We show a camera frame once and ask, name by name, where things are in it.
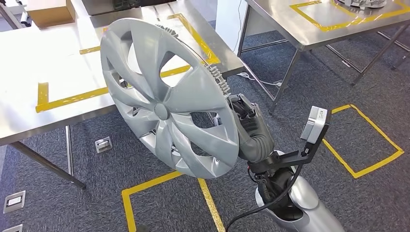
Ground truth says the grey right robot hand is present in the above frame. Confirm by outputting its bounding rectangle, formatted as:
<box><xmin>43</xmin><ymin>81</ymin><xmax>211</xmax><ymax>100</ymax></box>
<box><xmin>229</xmin><ymin>93</ymin><xmax>274</xmax><ymax>145</ymax></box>

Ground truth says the silver plastic hubcap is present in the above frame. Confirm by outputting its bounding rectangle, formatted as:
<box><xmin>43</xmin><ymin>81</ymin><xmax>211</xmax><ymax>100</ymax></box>
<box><xmin>333</xmin><ymin>0</ymin><xmax>388</xmax><ymax>9</ymax></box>
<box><xmin>100</xmin><ymin>17</ymin><xmax>240</xmax><ymax>180</ymax></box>

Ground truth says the steel workbench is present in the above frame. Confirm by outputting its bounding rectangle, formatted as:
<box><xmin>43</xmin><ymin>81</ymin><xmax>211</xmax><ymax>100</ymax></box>
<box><xmin>0</xmin><ymin>0</ymin><xmax>246</xmax><ymax>189</ymax></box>
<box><xmin>238</xmin><ymin>0</ymin><xmax>410</xmax><ymax>114</ymax></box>

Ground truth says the yellow bench tape square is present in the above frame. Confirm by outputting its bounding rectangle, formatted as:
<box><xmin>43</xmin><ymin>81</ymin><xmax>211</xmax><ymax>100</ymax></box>
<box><xmin>159</xmin><ymin>13</ymin><xmax>222</xmax><ymax>79</ymax></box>
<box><xmin>36</xmin><ymin>46</ymin><xmax>110</xmax><ymax>113</ymax></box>

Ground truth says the white cabinet panel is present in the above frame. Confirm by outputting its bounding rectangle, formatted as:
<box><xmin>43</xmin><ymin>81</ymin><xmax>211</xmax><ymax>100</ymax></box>
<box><xmin>215</xmin><ymin>0</ymin><xmax>257</xmax><ymax>56</ymax></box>

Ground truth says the yellow floor tape square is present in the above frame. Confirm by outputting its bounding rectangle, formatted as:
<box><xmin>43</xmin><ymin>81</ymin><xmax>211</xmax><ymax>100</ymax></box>
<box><xmin>322</xmin><ymin>104</ymin><xmax>405</xmax><ymax>180</ymax></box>
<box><xmin>121</xmin><ymin>171</ymin><xmax>226</xmax><ymax>232</ymax></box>

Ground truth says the silver floor socket plate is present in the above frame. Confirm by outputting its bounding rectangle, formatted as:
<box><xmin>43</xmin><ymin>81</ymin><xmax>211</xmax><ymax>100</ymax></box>
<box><xmin>95</xmin><ymin>136</ymin><xmax>113</xmax><ymax>154</ymax></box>

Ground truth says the brown cardboard box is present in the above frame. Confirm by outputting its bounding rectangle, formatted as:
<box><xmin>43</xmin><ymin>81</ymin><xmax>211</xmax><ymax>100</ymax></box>
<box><xmin>25</xmin><ymin>0</ymin><xmax>76</xmax><ymax>29</ymax></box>

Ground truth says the white floor socket plate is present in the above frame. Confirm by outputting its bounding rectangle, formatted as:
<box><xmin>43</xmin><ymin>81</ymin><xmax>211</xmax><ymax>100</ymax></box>
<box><xmin>3</xmin><ymin>190</ymin><xmax>27</xmax><ymax>215</ymax></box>
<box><xmin>0</xmin><ymin>224</ymin><xmax>24</xmax><ymax>232</ymax></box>

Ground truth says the white floor cable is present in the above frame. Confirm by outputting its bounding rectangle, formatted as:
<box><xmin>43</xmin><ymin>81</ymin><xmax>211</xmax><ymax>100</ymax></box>
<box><xmin>237</xmin><ymin>72</ymin><xmax>283</xmax><ymax>87</ymax></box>

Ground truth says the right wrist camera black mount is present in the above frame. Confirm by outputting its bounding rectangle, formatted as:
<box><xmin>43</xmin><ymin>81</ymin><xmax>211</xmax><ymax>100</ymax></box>
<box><xmin>248</xmin><ymin>106</ymin><xmax>332</xmax><ymax>175</ymax></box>

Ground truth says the black camera cable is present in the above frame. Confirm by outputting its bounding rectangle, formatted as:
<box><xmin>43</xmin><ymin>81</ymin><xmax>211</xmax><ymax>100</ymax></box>
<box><xmin>225</xmin><ymin>165</ymin><xmax>303</xmax><ymax>232</ymax></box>

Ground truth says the thin cable on panel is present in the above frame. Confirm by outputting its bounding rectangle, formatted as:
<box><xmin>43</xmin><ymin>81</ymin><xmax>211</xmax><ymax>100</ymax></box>
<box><xmin>236</xmin><ymin>0</ymin><xmax>243</xmax><ymax>54</ymax></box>

